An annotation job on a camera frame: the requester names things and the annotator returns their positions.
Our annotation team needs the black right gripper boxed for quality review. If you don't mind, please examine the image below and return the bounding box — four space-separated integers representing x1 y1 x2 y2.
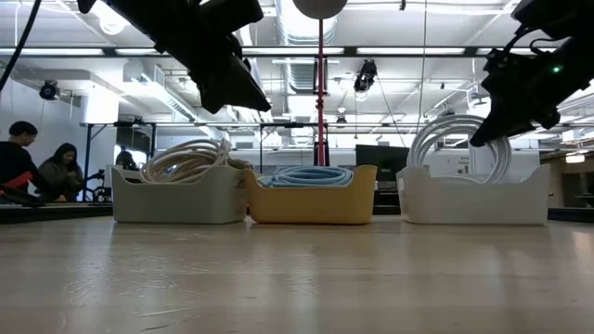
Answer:
469 45 565 148

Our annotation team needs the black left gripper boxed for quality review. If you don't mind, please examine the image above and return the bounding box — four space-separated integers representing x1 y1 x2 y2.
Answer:
155 20 273 115

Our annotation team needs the white cable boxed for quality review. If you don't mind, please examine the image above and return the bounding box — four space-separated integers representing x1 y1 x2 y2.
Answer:
406 114 513 185
429 173 496 184

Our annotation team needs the beige cable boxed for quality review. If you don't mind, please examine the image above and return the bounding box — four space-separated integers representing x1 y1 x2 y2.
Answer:
194 138 255 183
138 148 242 185
141 137 233 177

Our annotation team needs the blue cable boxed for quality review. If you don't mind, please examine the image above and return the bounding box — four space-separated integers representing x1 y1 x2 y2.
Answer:
259 170 355 186
268 165 355 180
257 174 349 188

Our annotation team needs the white plastic bin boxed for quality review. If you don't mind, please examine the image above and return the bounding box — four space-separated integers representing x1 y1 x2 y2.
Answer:
395 163 552 226

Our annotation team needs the grey plastic bin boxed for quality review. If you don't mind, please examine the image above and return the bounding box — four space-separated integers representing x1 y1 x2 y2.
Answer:
110 164 250 225

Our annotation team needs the black monitor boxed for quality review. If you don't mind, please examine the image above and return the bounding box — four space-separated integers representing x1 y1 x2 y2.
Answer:
355 144 410 183

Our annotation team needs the black ceiling spotlight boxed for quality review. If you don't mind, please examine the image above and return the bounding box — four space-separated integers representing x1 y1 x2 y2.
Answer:
38 79 60 101
354 58 379 94

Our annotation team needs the orange plastic bin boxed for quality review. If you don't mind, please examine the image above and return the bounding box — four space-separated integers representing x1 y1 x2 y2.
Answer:
243 164 379 226

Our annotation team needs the person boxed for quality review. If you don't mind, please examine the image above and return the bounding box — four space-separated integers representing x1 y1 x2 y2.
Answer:
0 120 52 208
37 142 85 203
114 148 139 172

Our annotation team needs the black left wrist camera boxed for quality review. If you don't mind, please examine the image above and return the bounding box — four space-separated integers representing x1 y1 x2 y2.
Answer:
199 0 265 27

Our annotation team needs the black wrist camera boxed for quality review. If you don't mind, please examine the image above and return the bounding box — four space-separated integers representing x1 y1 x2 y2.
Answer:
510 0 594 41
199 0 265 27

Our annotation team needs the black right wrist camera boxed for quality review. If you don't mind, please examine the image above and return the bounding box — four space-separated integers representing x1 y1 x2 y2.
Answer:
510 0 594 41

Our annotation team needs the black metal rack frame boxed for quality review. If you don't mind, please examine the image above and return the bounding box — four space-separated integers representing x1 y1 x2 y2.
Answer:
79 121 326 203

